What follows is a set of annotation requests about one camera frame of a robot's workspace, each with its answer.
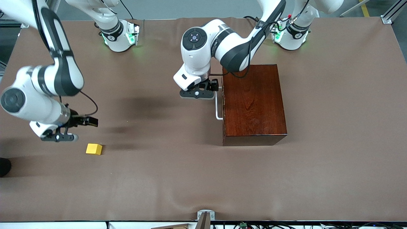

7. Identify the wooden drawer with white handle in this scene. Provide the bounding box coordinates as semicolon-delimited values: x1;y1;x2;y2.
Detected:
215;91;224;121

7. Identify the black round object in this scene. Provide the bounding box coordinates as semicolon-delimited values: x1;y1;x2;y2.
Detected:
0;157;12;177

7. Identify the dark wooden drawer cabinet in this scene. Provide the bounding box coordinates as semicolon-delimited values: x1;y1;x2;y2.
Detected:
222;64;288;147

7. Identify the yellow block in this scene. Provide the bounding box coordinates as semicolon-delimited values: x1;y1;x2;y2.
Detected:
86;143;103;156

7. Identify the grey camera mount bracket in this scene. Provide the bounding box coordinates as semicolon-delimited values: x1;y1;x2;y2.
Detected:
195;210;215;229

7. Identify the grey base connector bracket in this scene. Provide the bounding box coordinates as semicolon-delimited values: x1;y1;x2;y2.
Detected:
270;21;283;44
127;23;140;45

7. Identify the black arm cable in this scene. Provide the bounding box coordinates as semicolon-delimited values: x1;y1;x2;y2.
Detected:
208;19;286;79
32;0;98;116

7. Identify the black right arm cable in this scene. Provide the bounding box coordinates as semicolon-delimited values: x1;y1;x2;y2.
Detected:
32;0;98;116

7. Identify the aluminium frame profile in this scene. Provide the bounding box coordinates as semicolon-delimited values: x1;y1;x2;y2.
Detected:
381;0;407;24

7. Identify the brown table cloth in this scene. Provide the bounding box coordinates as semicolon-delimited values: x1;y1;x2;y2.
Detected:
0;17;407;222

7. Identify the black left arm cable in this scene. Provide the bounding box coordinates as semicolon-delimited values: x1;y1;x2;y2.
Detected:
208;19;286;79

